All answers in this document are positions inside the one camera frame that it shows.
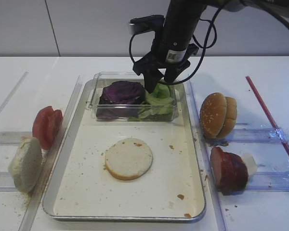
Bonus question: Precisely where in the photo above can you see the clear holder upper left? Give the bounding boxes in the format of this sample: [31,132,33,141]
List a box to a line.
[0,131,32,146]

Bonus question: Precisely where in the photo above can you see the plain bun half right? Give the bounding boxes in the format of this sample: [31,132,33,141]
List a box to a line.
[216,97,237,139]

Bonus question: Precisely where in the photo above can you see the bun bottom on tray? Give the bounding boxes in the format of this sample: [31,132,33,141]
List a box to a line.
[105,138,153,180]

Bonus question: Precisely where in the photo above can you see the clear holder upper right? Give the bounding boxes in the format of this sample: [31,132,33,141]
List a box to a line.
[225,128,289,144]

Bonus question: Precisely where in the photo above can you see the clear rail right of tray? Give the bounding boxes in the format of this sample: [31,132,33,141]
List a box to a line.
[186,81,227,231]

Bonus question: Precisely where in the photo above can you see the clear holder lower left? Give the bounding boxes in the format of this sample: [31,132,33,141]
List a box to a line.
[0,172,17,192]

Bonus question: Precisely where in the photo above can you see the clear holder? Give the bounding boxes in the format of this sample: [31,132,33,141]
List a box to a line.
[0,172,17,192]
[0,131,32,146]
[225,128,289,144]
[245,171,289,192]

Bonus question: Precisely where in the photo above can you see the red plastic strip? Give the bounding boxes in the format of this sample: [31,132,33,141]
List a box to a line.
[245,76,289,156]

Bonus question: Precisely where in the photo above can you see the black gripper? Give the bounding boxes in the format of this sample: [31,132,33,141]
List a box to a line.
[132,51,191,93]

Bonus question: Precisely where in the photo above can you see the purple cabbage leaves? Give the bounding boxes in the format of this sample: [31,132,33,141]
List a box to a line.
[99,81,145,104]

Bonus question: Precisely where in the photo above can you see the white cheese slice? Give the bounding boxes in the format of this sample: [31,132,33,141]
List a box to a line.
[241,153,257,178]

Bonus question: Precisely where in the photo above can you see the rear tomato slice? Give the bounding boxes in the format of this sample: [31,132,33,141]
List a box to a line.
[48,109,63,142]

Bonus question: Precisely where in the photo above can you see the silver metal tray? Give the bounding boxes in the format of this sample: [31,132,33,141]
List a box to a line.
[42,80,206,222]

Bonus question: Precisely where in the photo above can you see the clear far left rail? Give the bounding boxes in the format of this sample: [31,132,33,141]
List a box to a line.
[0,71,29,113]

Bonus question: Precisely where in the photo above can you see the clear plastic container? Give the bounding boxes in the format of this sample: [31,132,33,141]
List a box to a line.
[89,72,177,121]

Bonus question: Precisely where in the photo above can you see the green lettuce leaves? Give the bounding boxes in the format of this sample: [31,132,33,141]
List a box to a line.
[128,83,176,121]

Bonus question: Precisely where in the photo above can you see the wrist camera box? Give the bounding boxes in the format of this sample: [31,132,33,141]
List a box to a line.
[129,14,165,35]

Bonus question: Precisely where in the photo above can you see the front tomato slice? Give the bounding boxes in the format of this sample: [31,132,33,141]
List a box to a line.
[32,106,54,150]

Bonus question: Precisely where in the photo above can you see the upright bun half left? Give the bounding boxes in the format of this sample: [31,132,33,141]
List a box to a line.
[8,137,42,193]

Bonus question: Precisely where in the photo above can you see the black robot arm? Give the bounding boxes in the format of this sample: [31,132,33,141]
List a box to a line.
[130,0,289,93]

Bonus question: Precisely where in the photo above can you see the clear holder lower right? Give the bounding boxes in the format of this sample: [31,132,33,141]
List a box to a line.
[245,171,289,192]

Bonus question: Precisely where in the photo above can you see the tomato slice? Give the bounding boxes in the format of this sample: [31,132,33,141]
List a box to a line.
[48,109,63,142]
[32,106,54,150]

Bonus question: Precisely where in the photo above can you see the sesame bun top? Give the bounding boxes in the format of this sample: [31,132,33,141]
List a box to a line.
[199,92,227,139]

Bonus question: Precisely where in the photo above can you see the sliced dark meat patties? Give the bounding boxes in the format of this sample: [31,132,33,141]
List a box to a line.
[210,147,249,194]

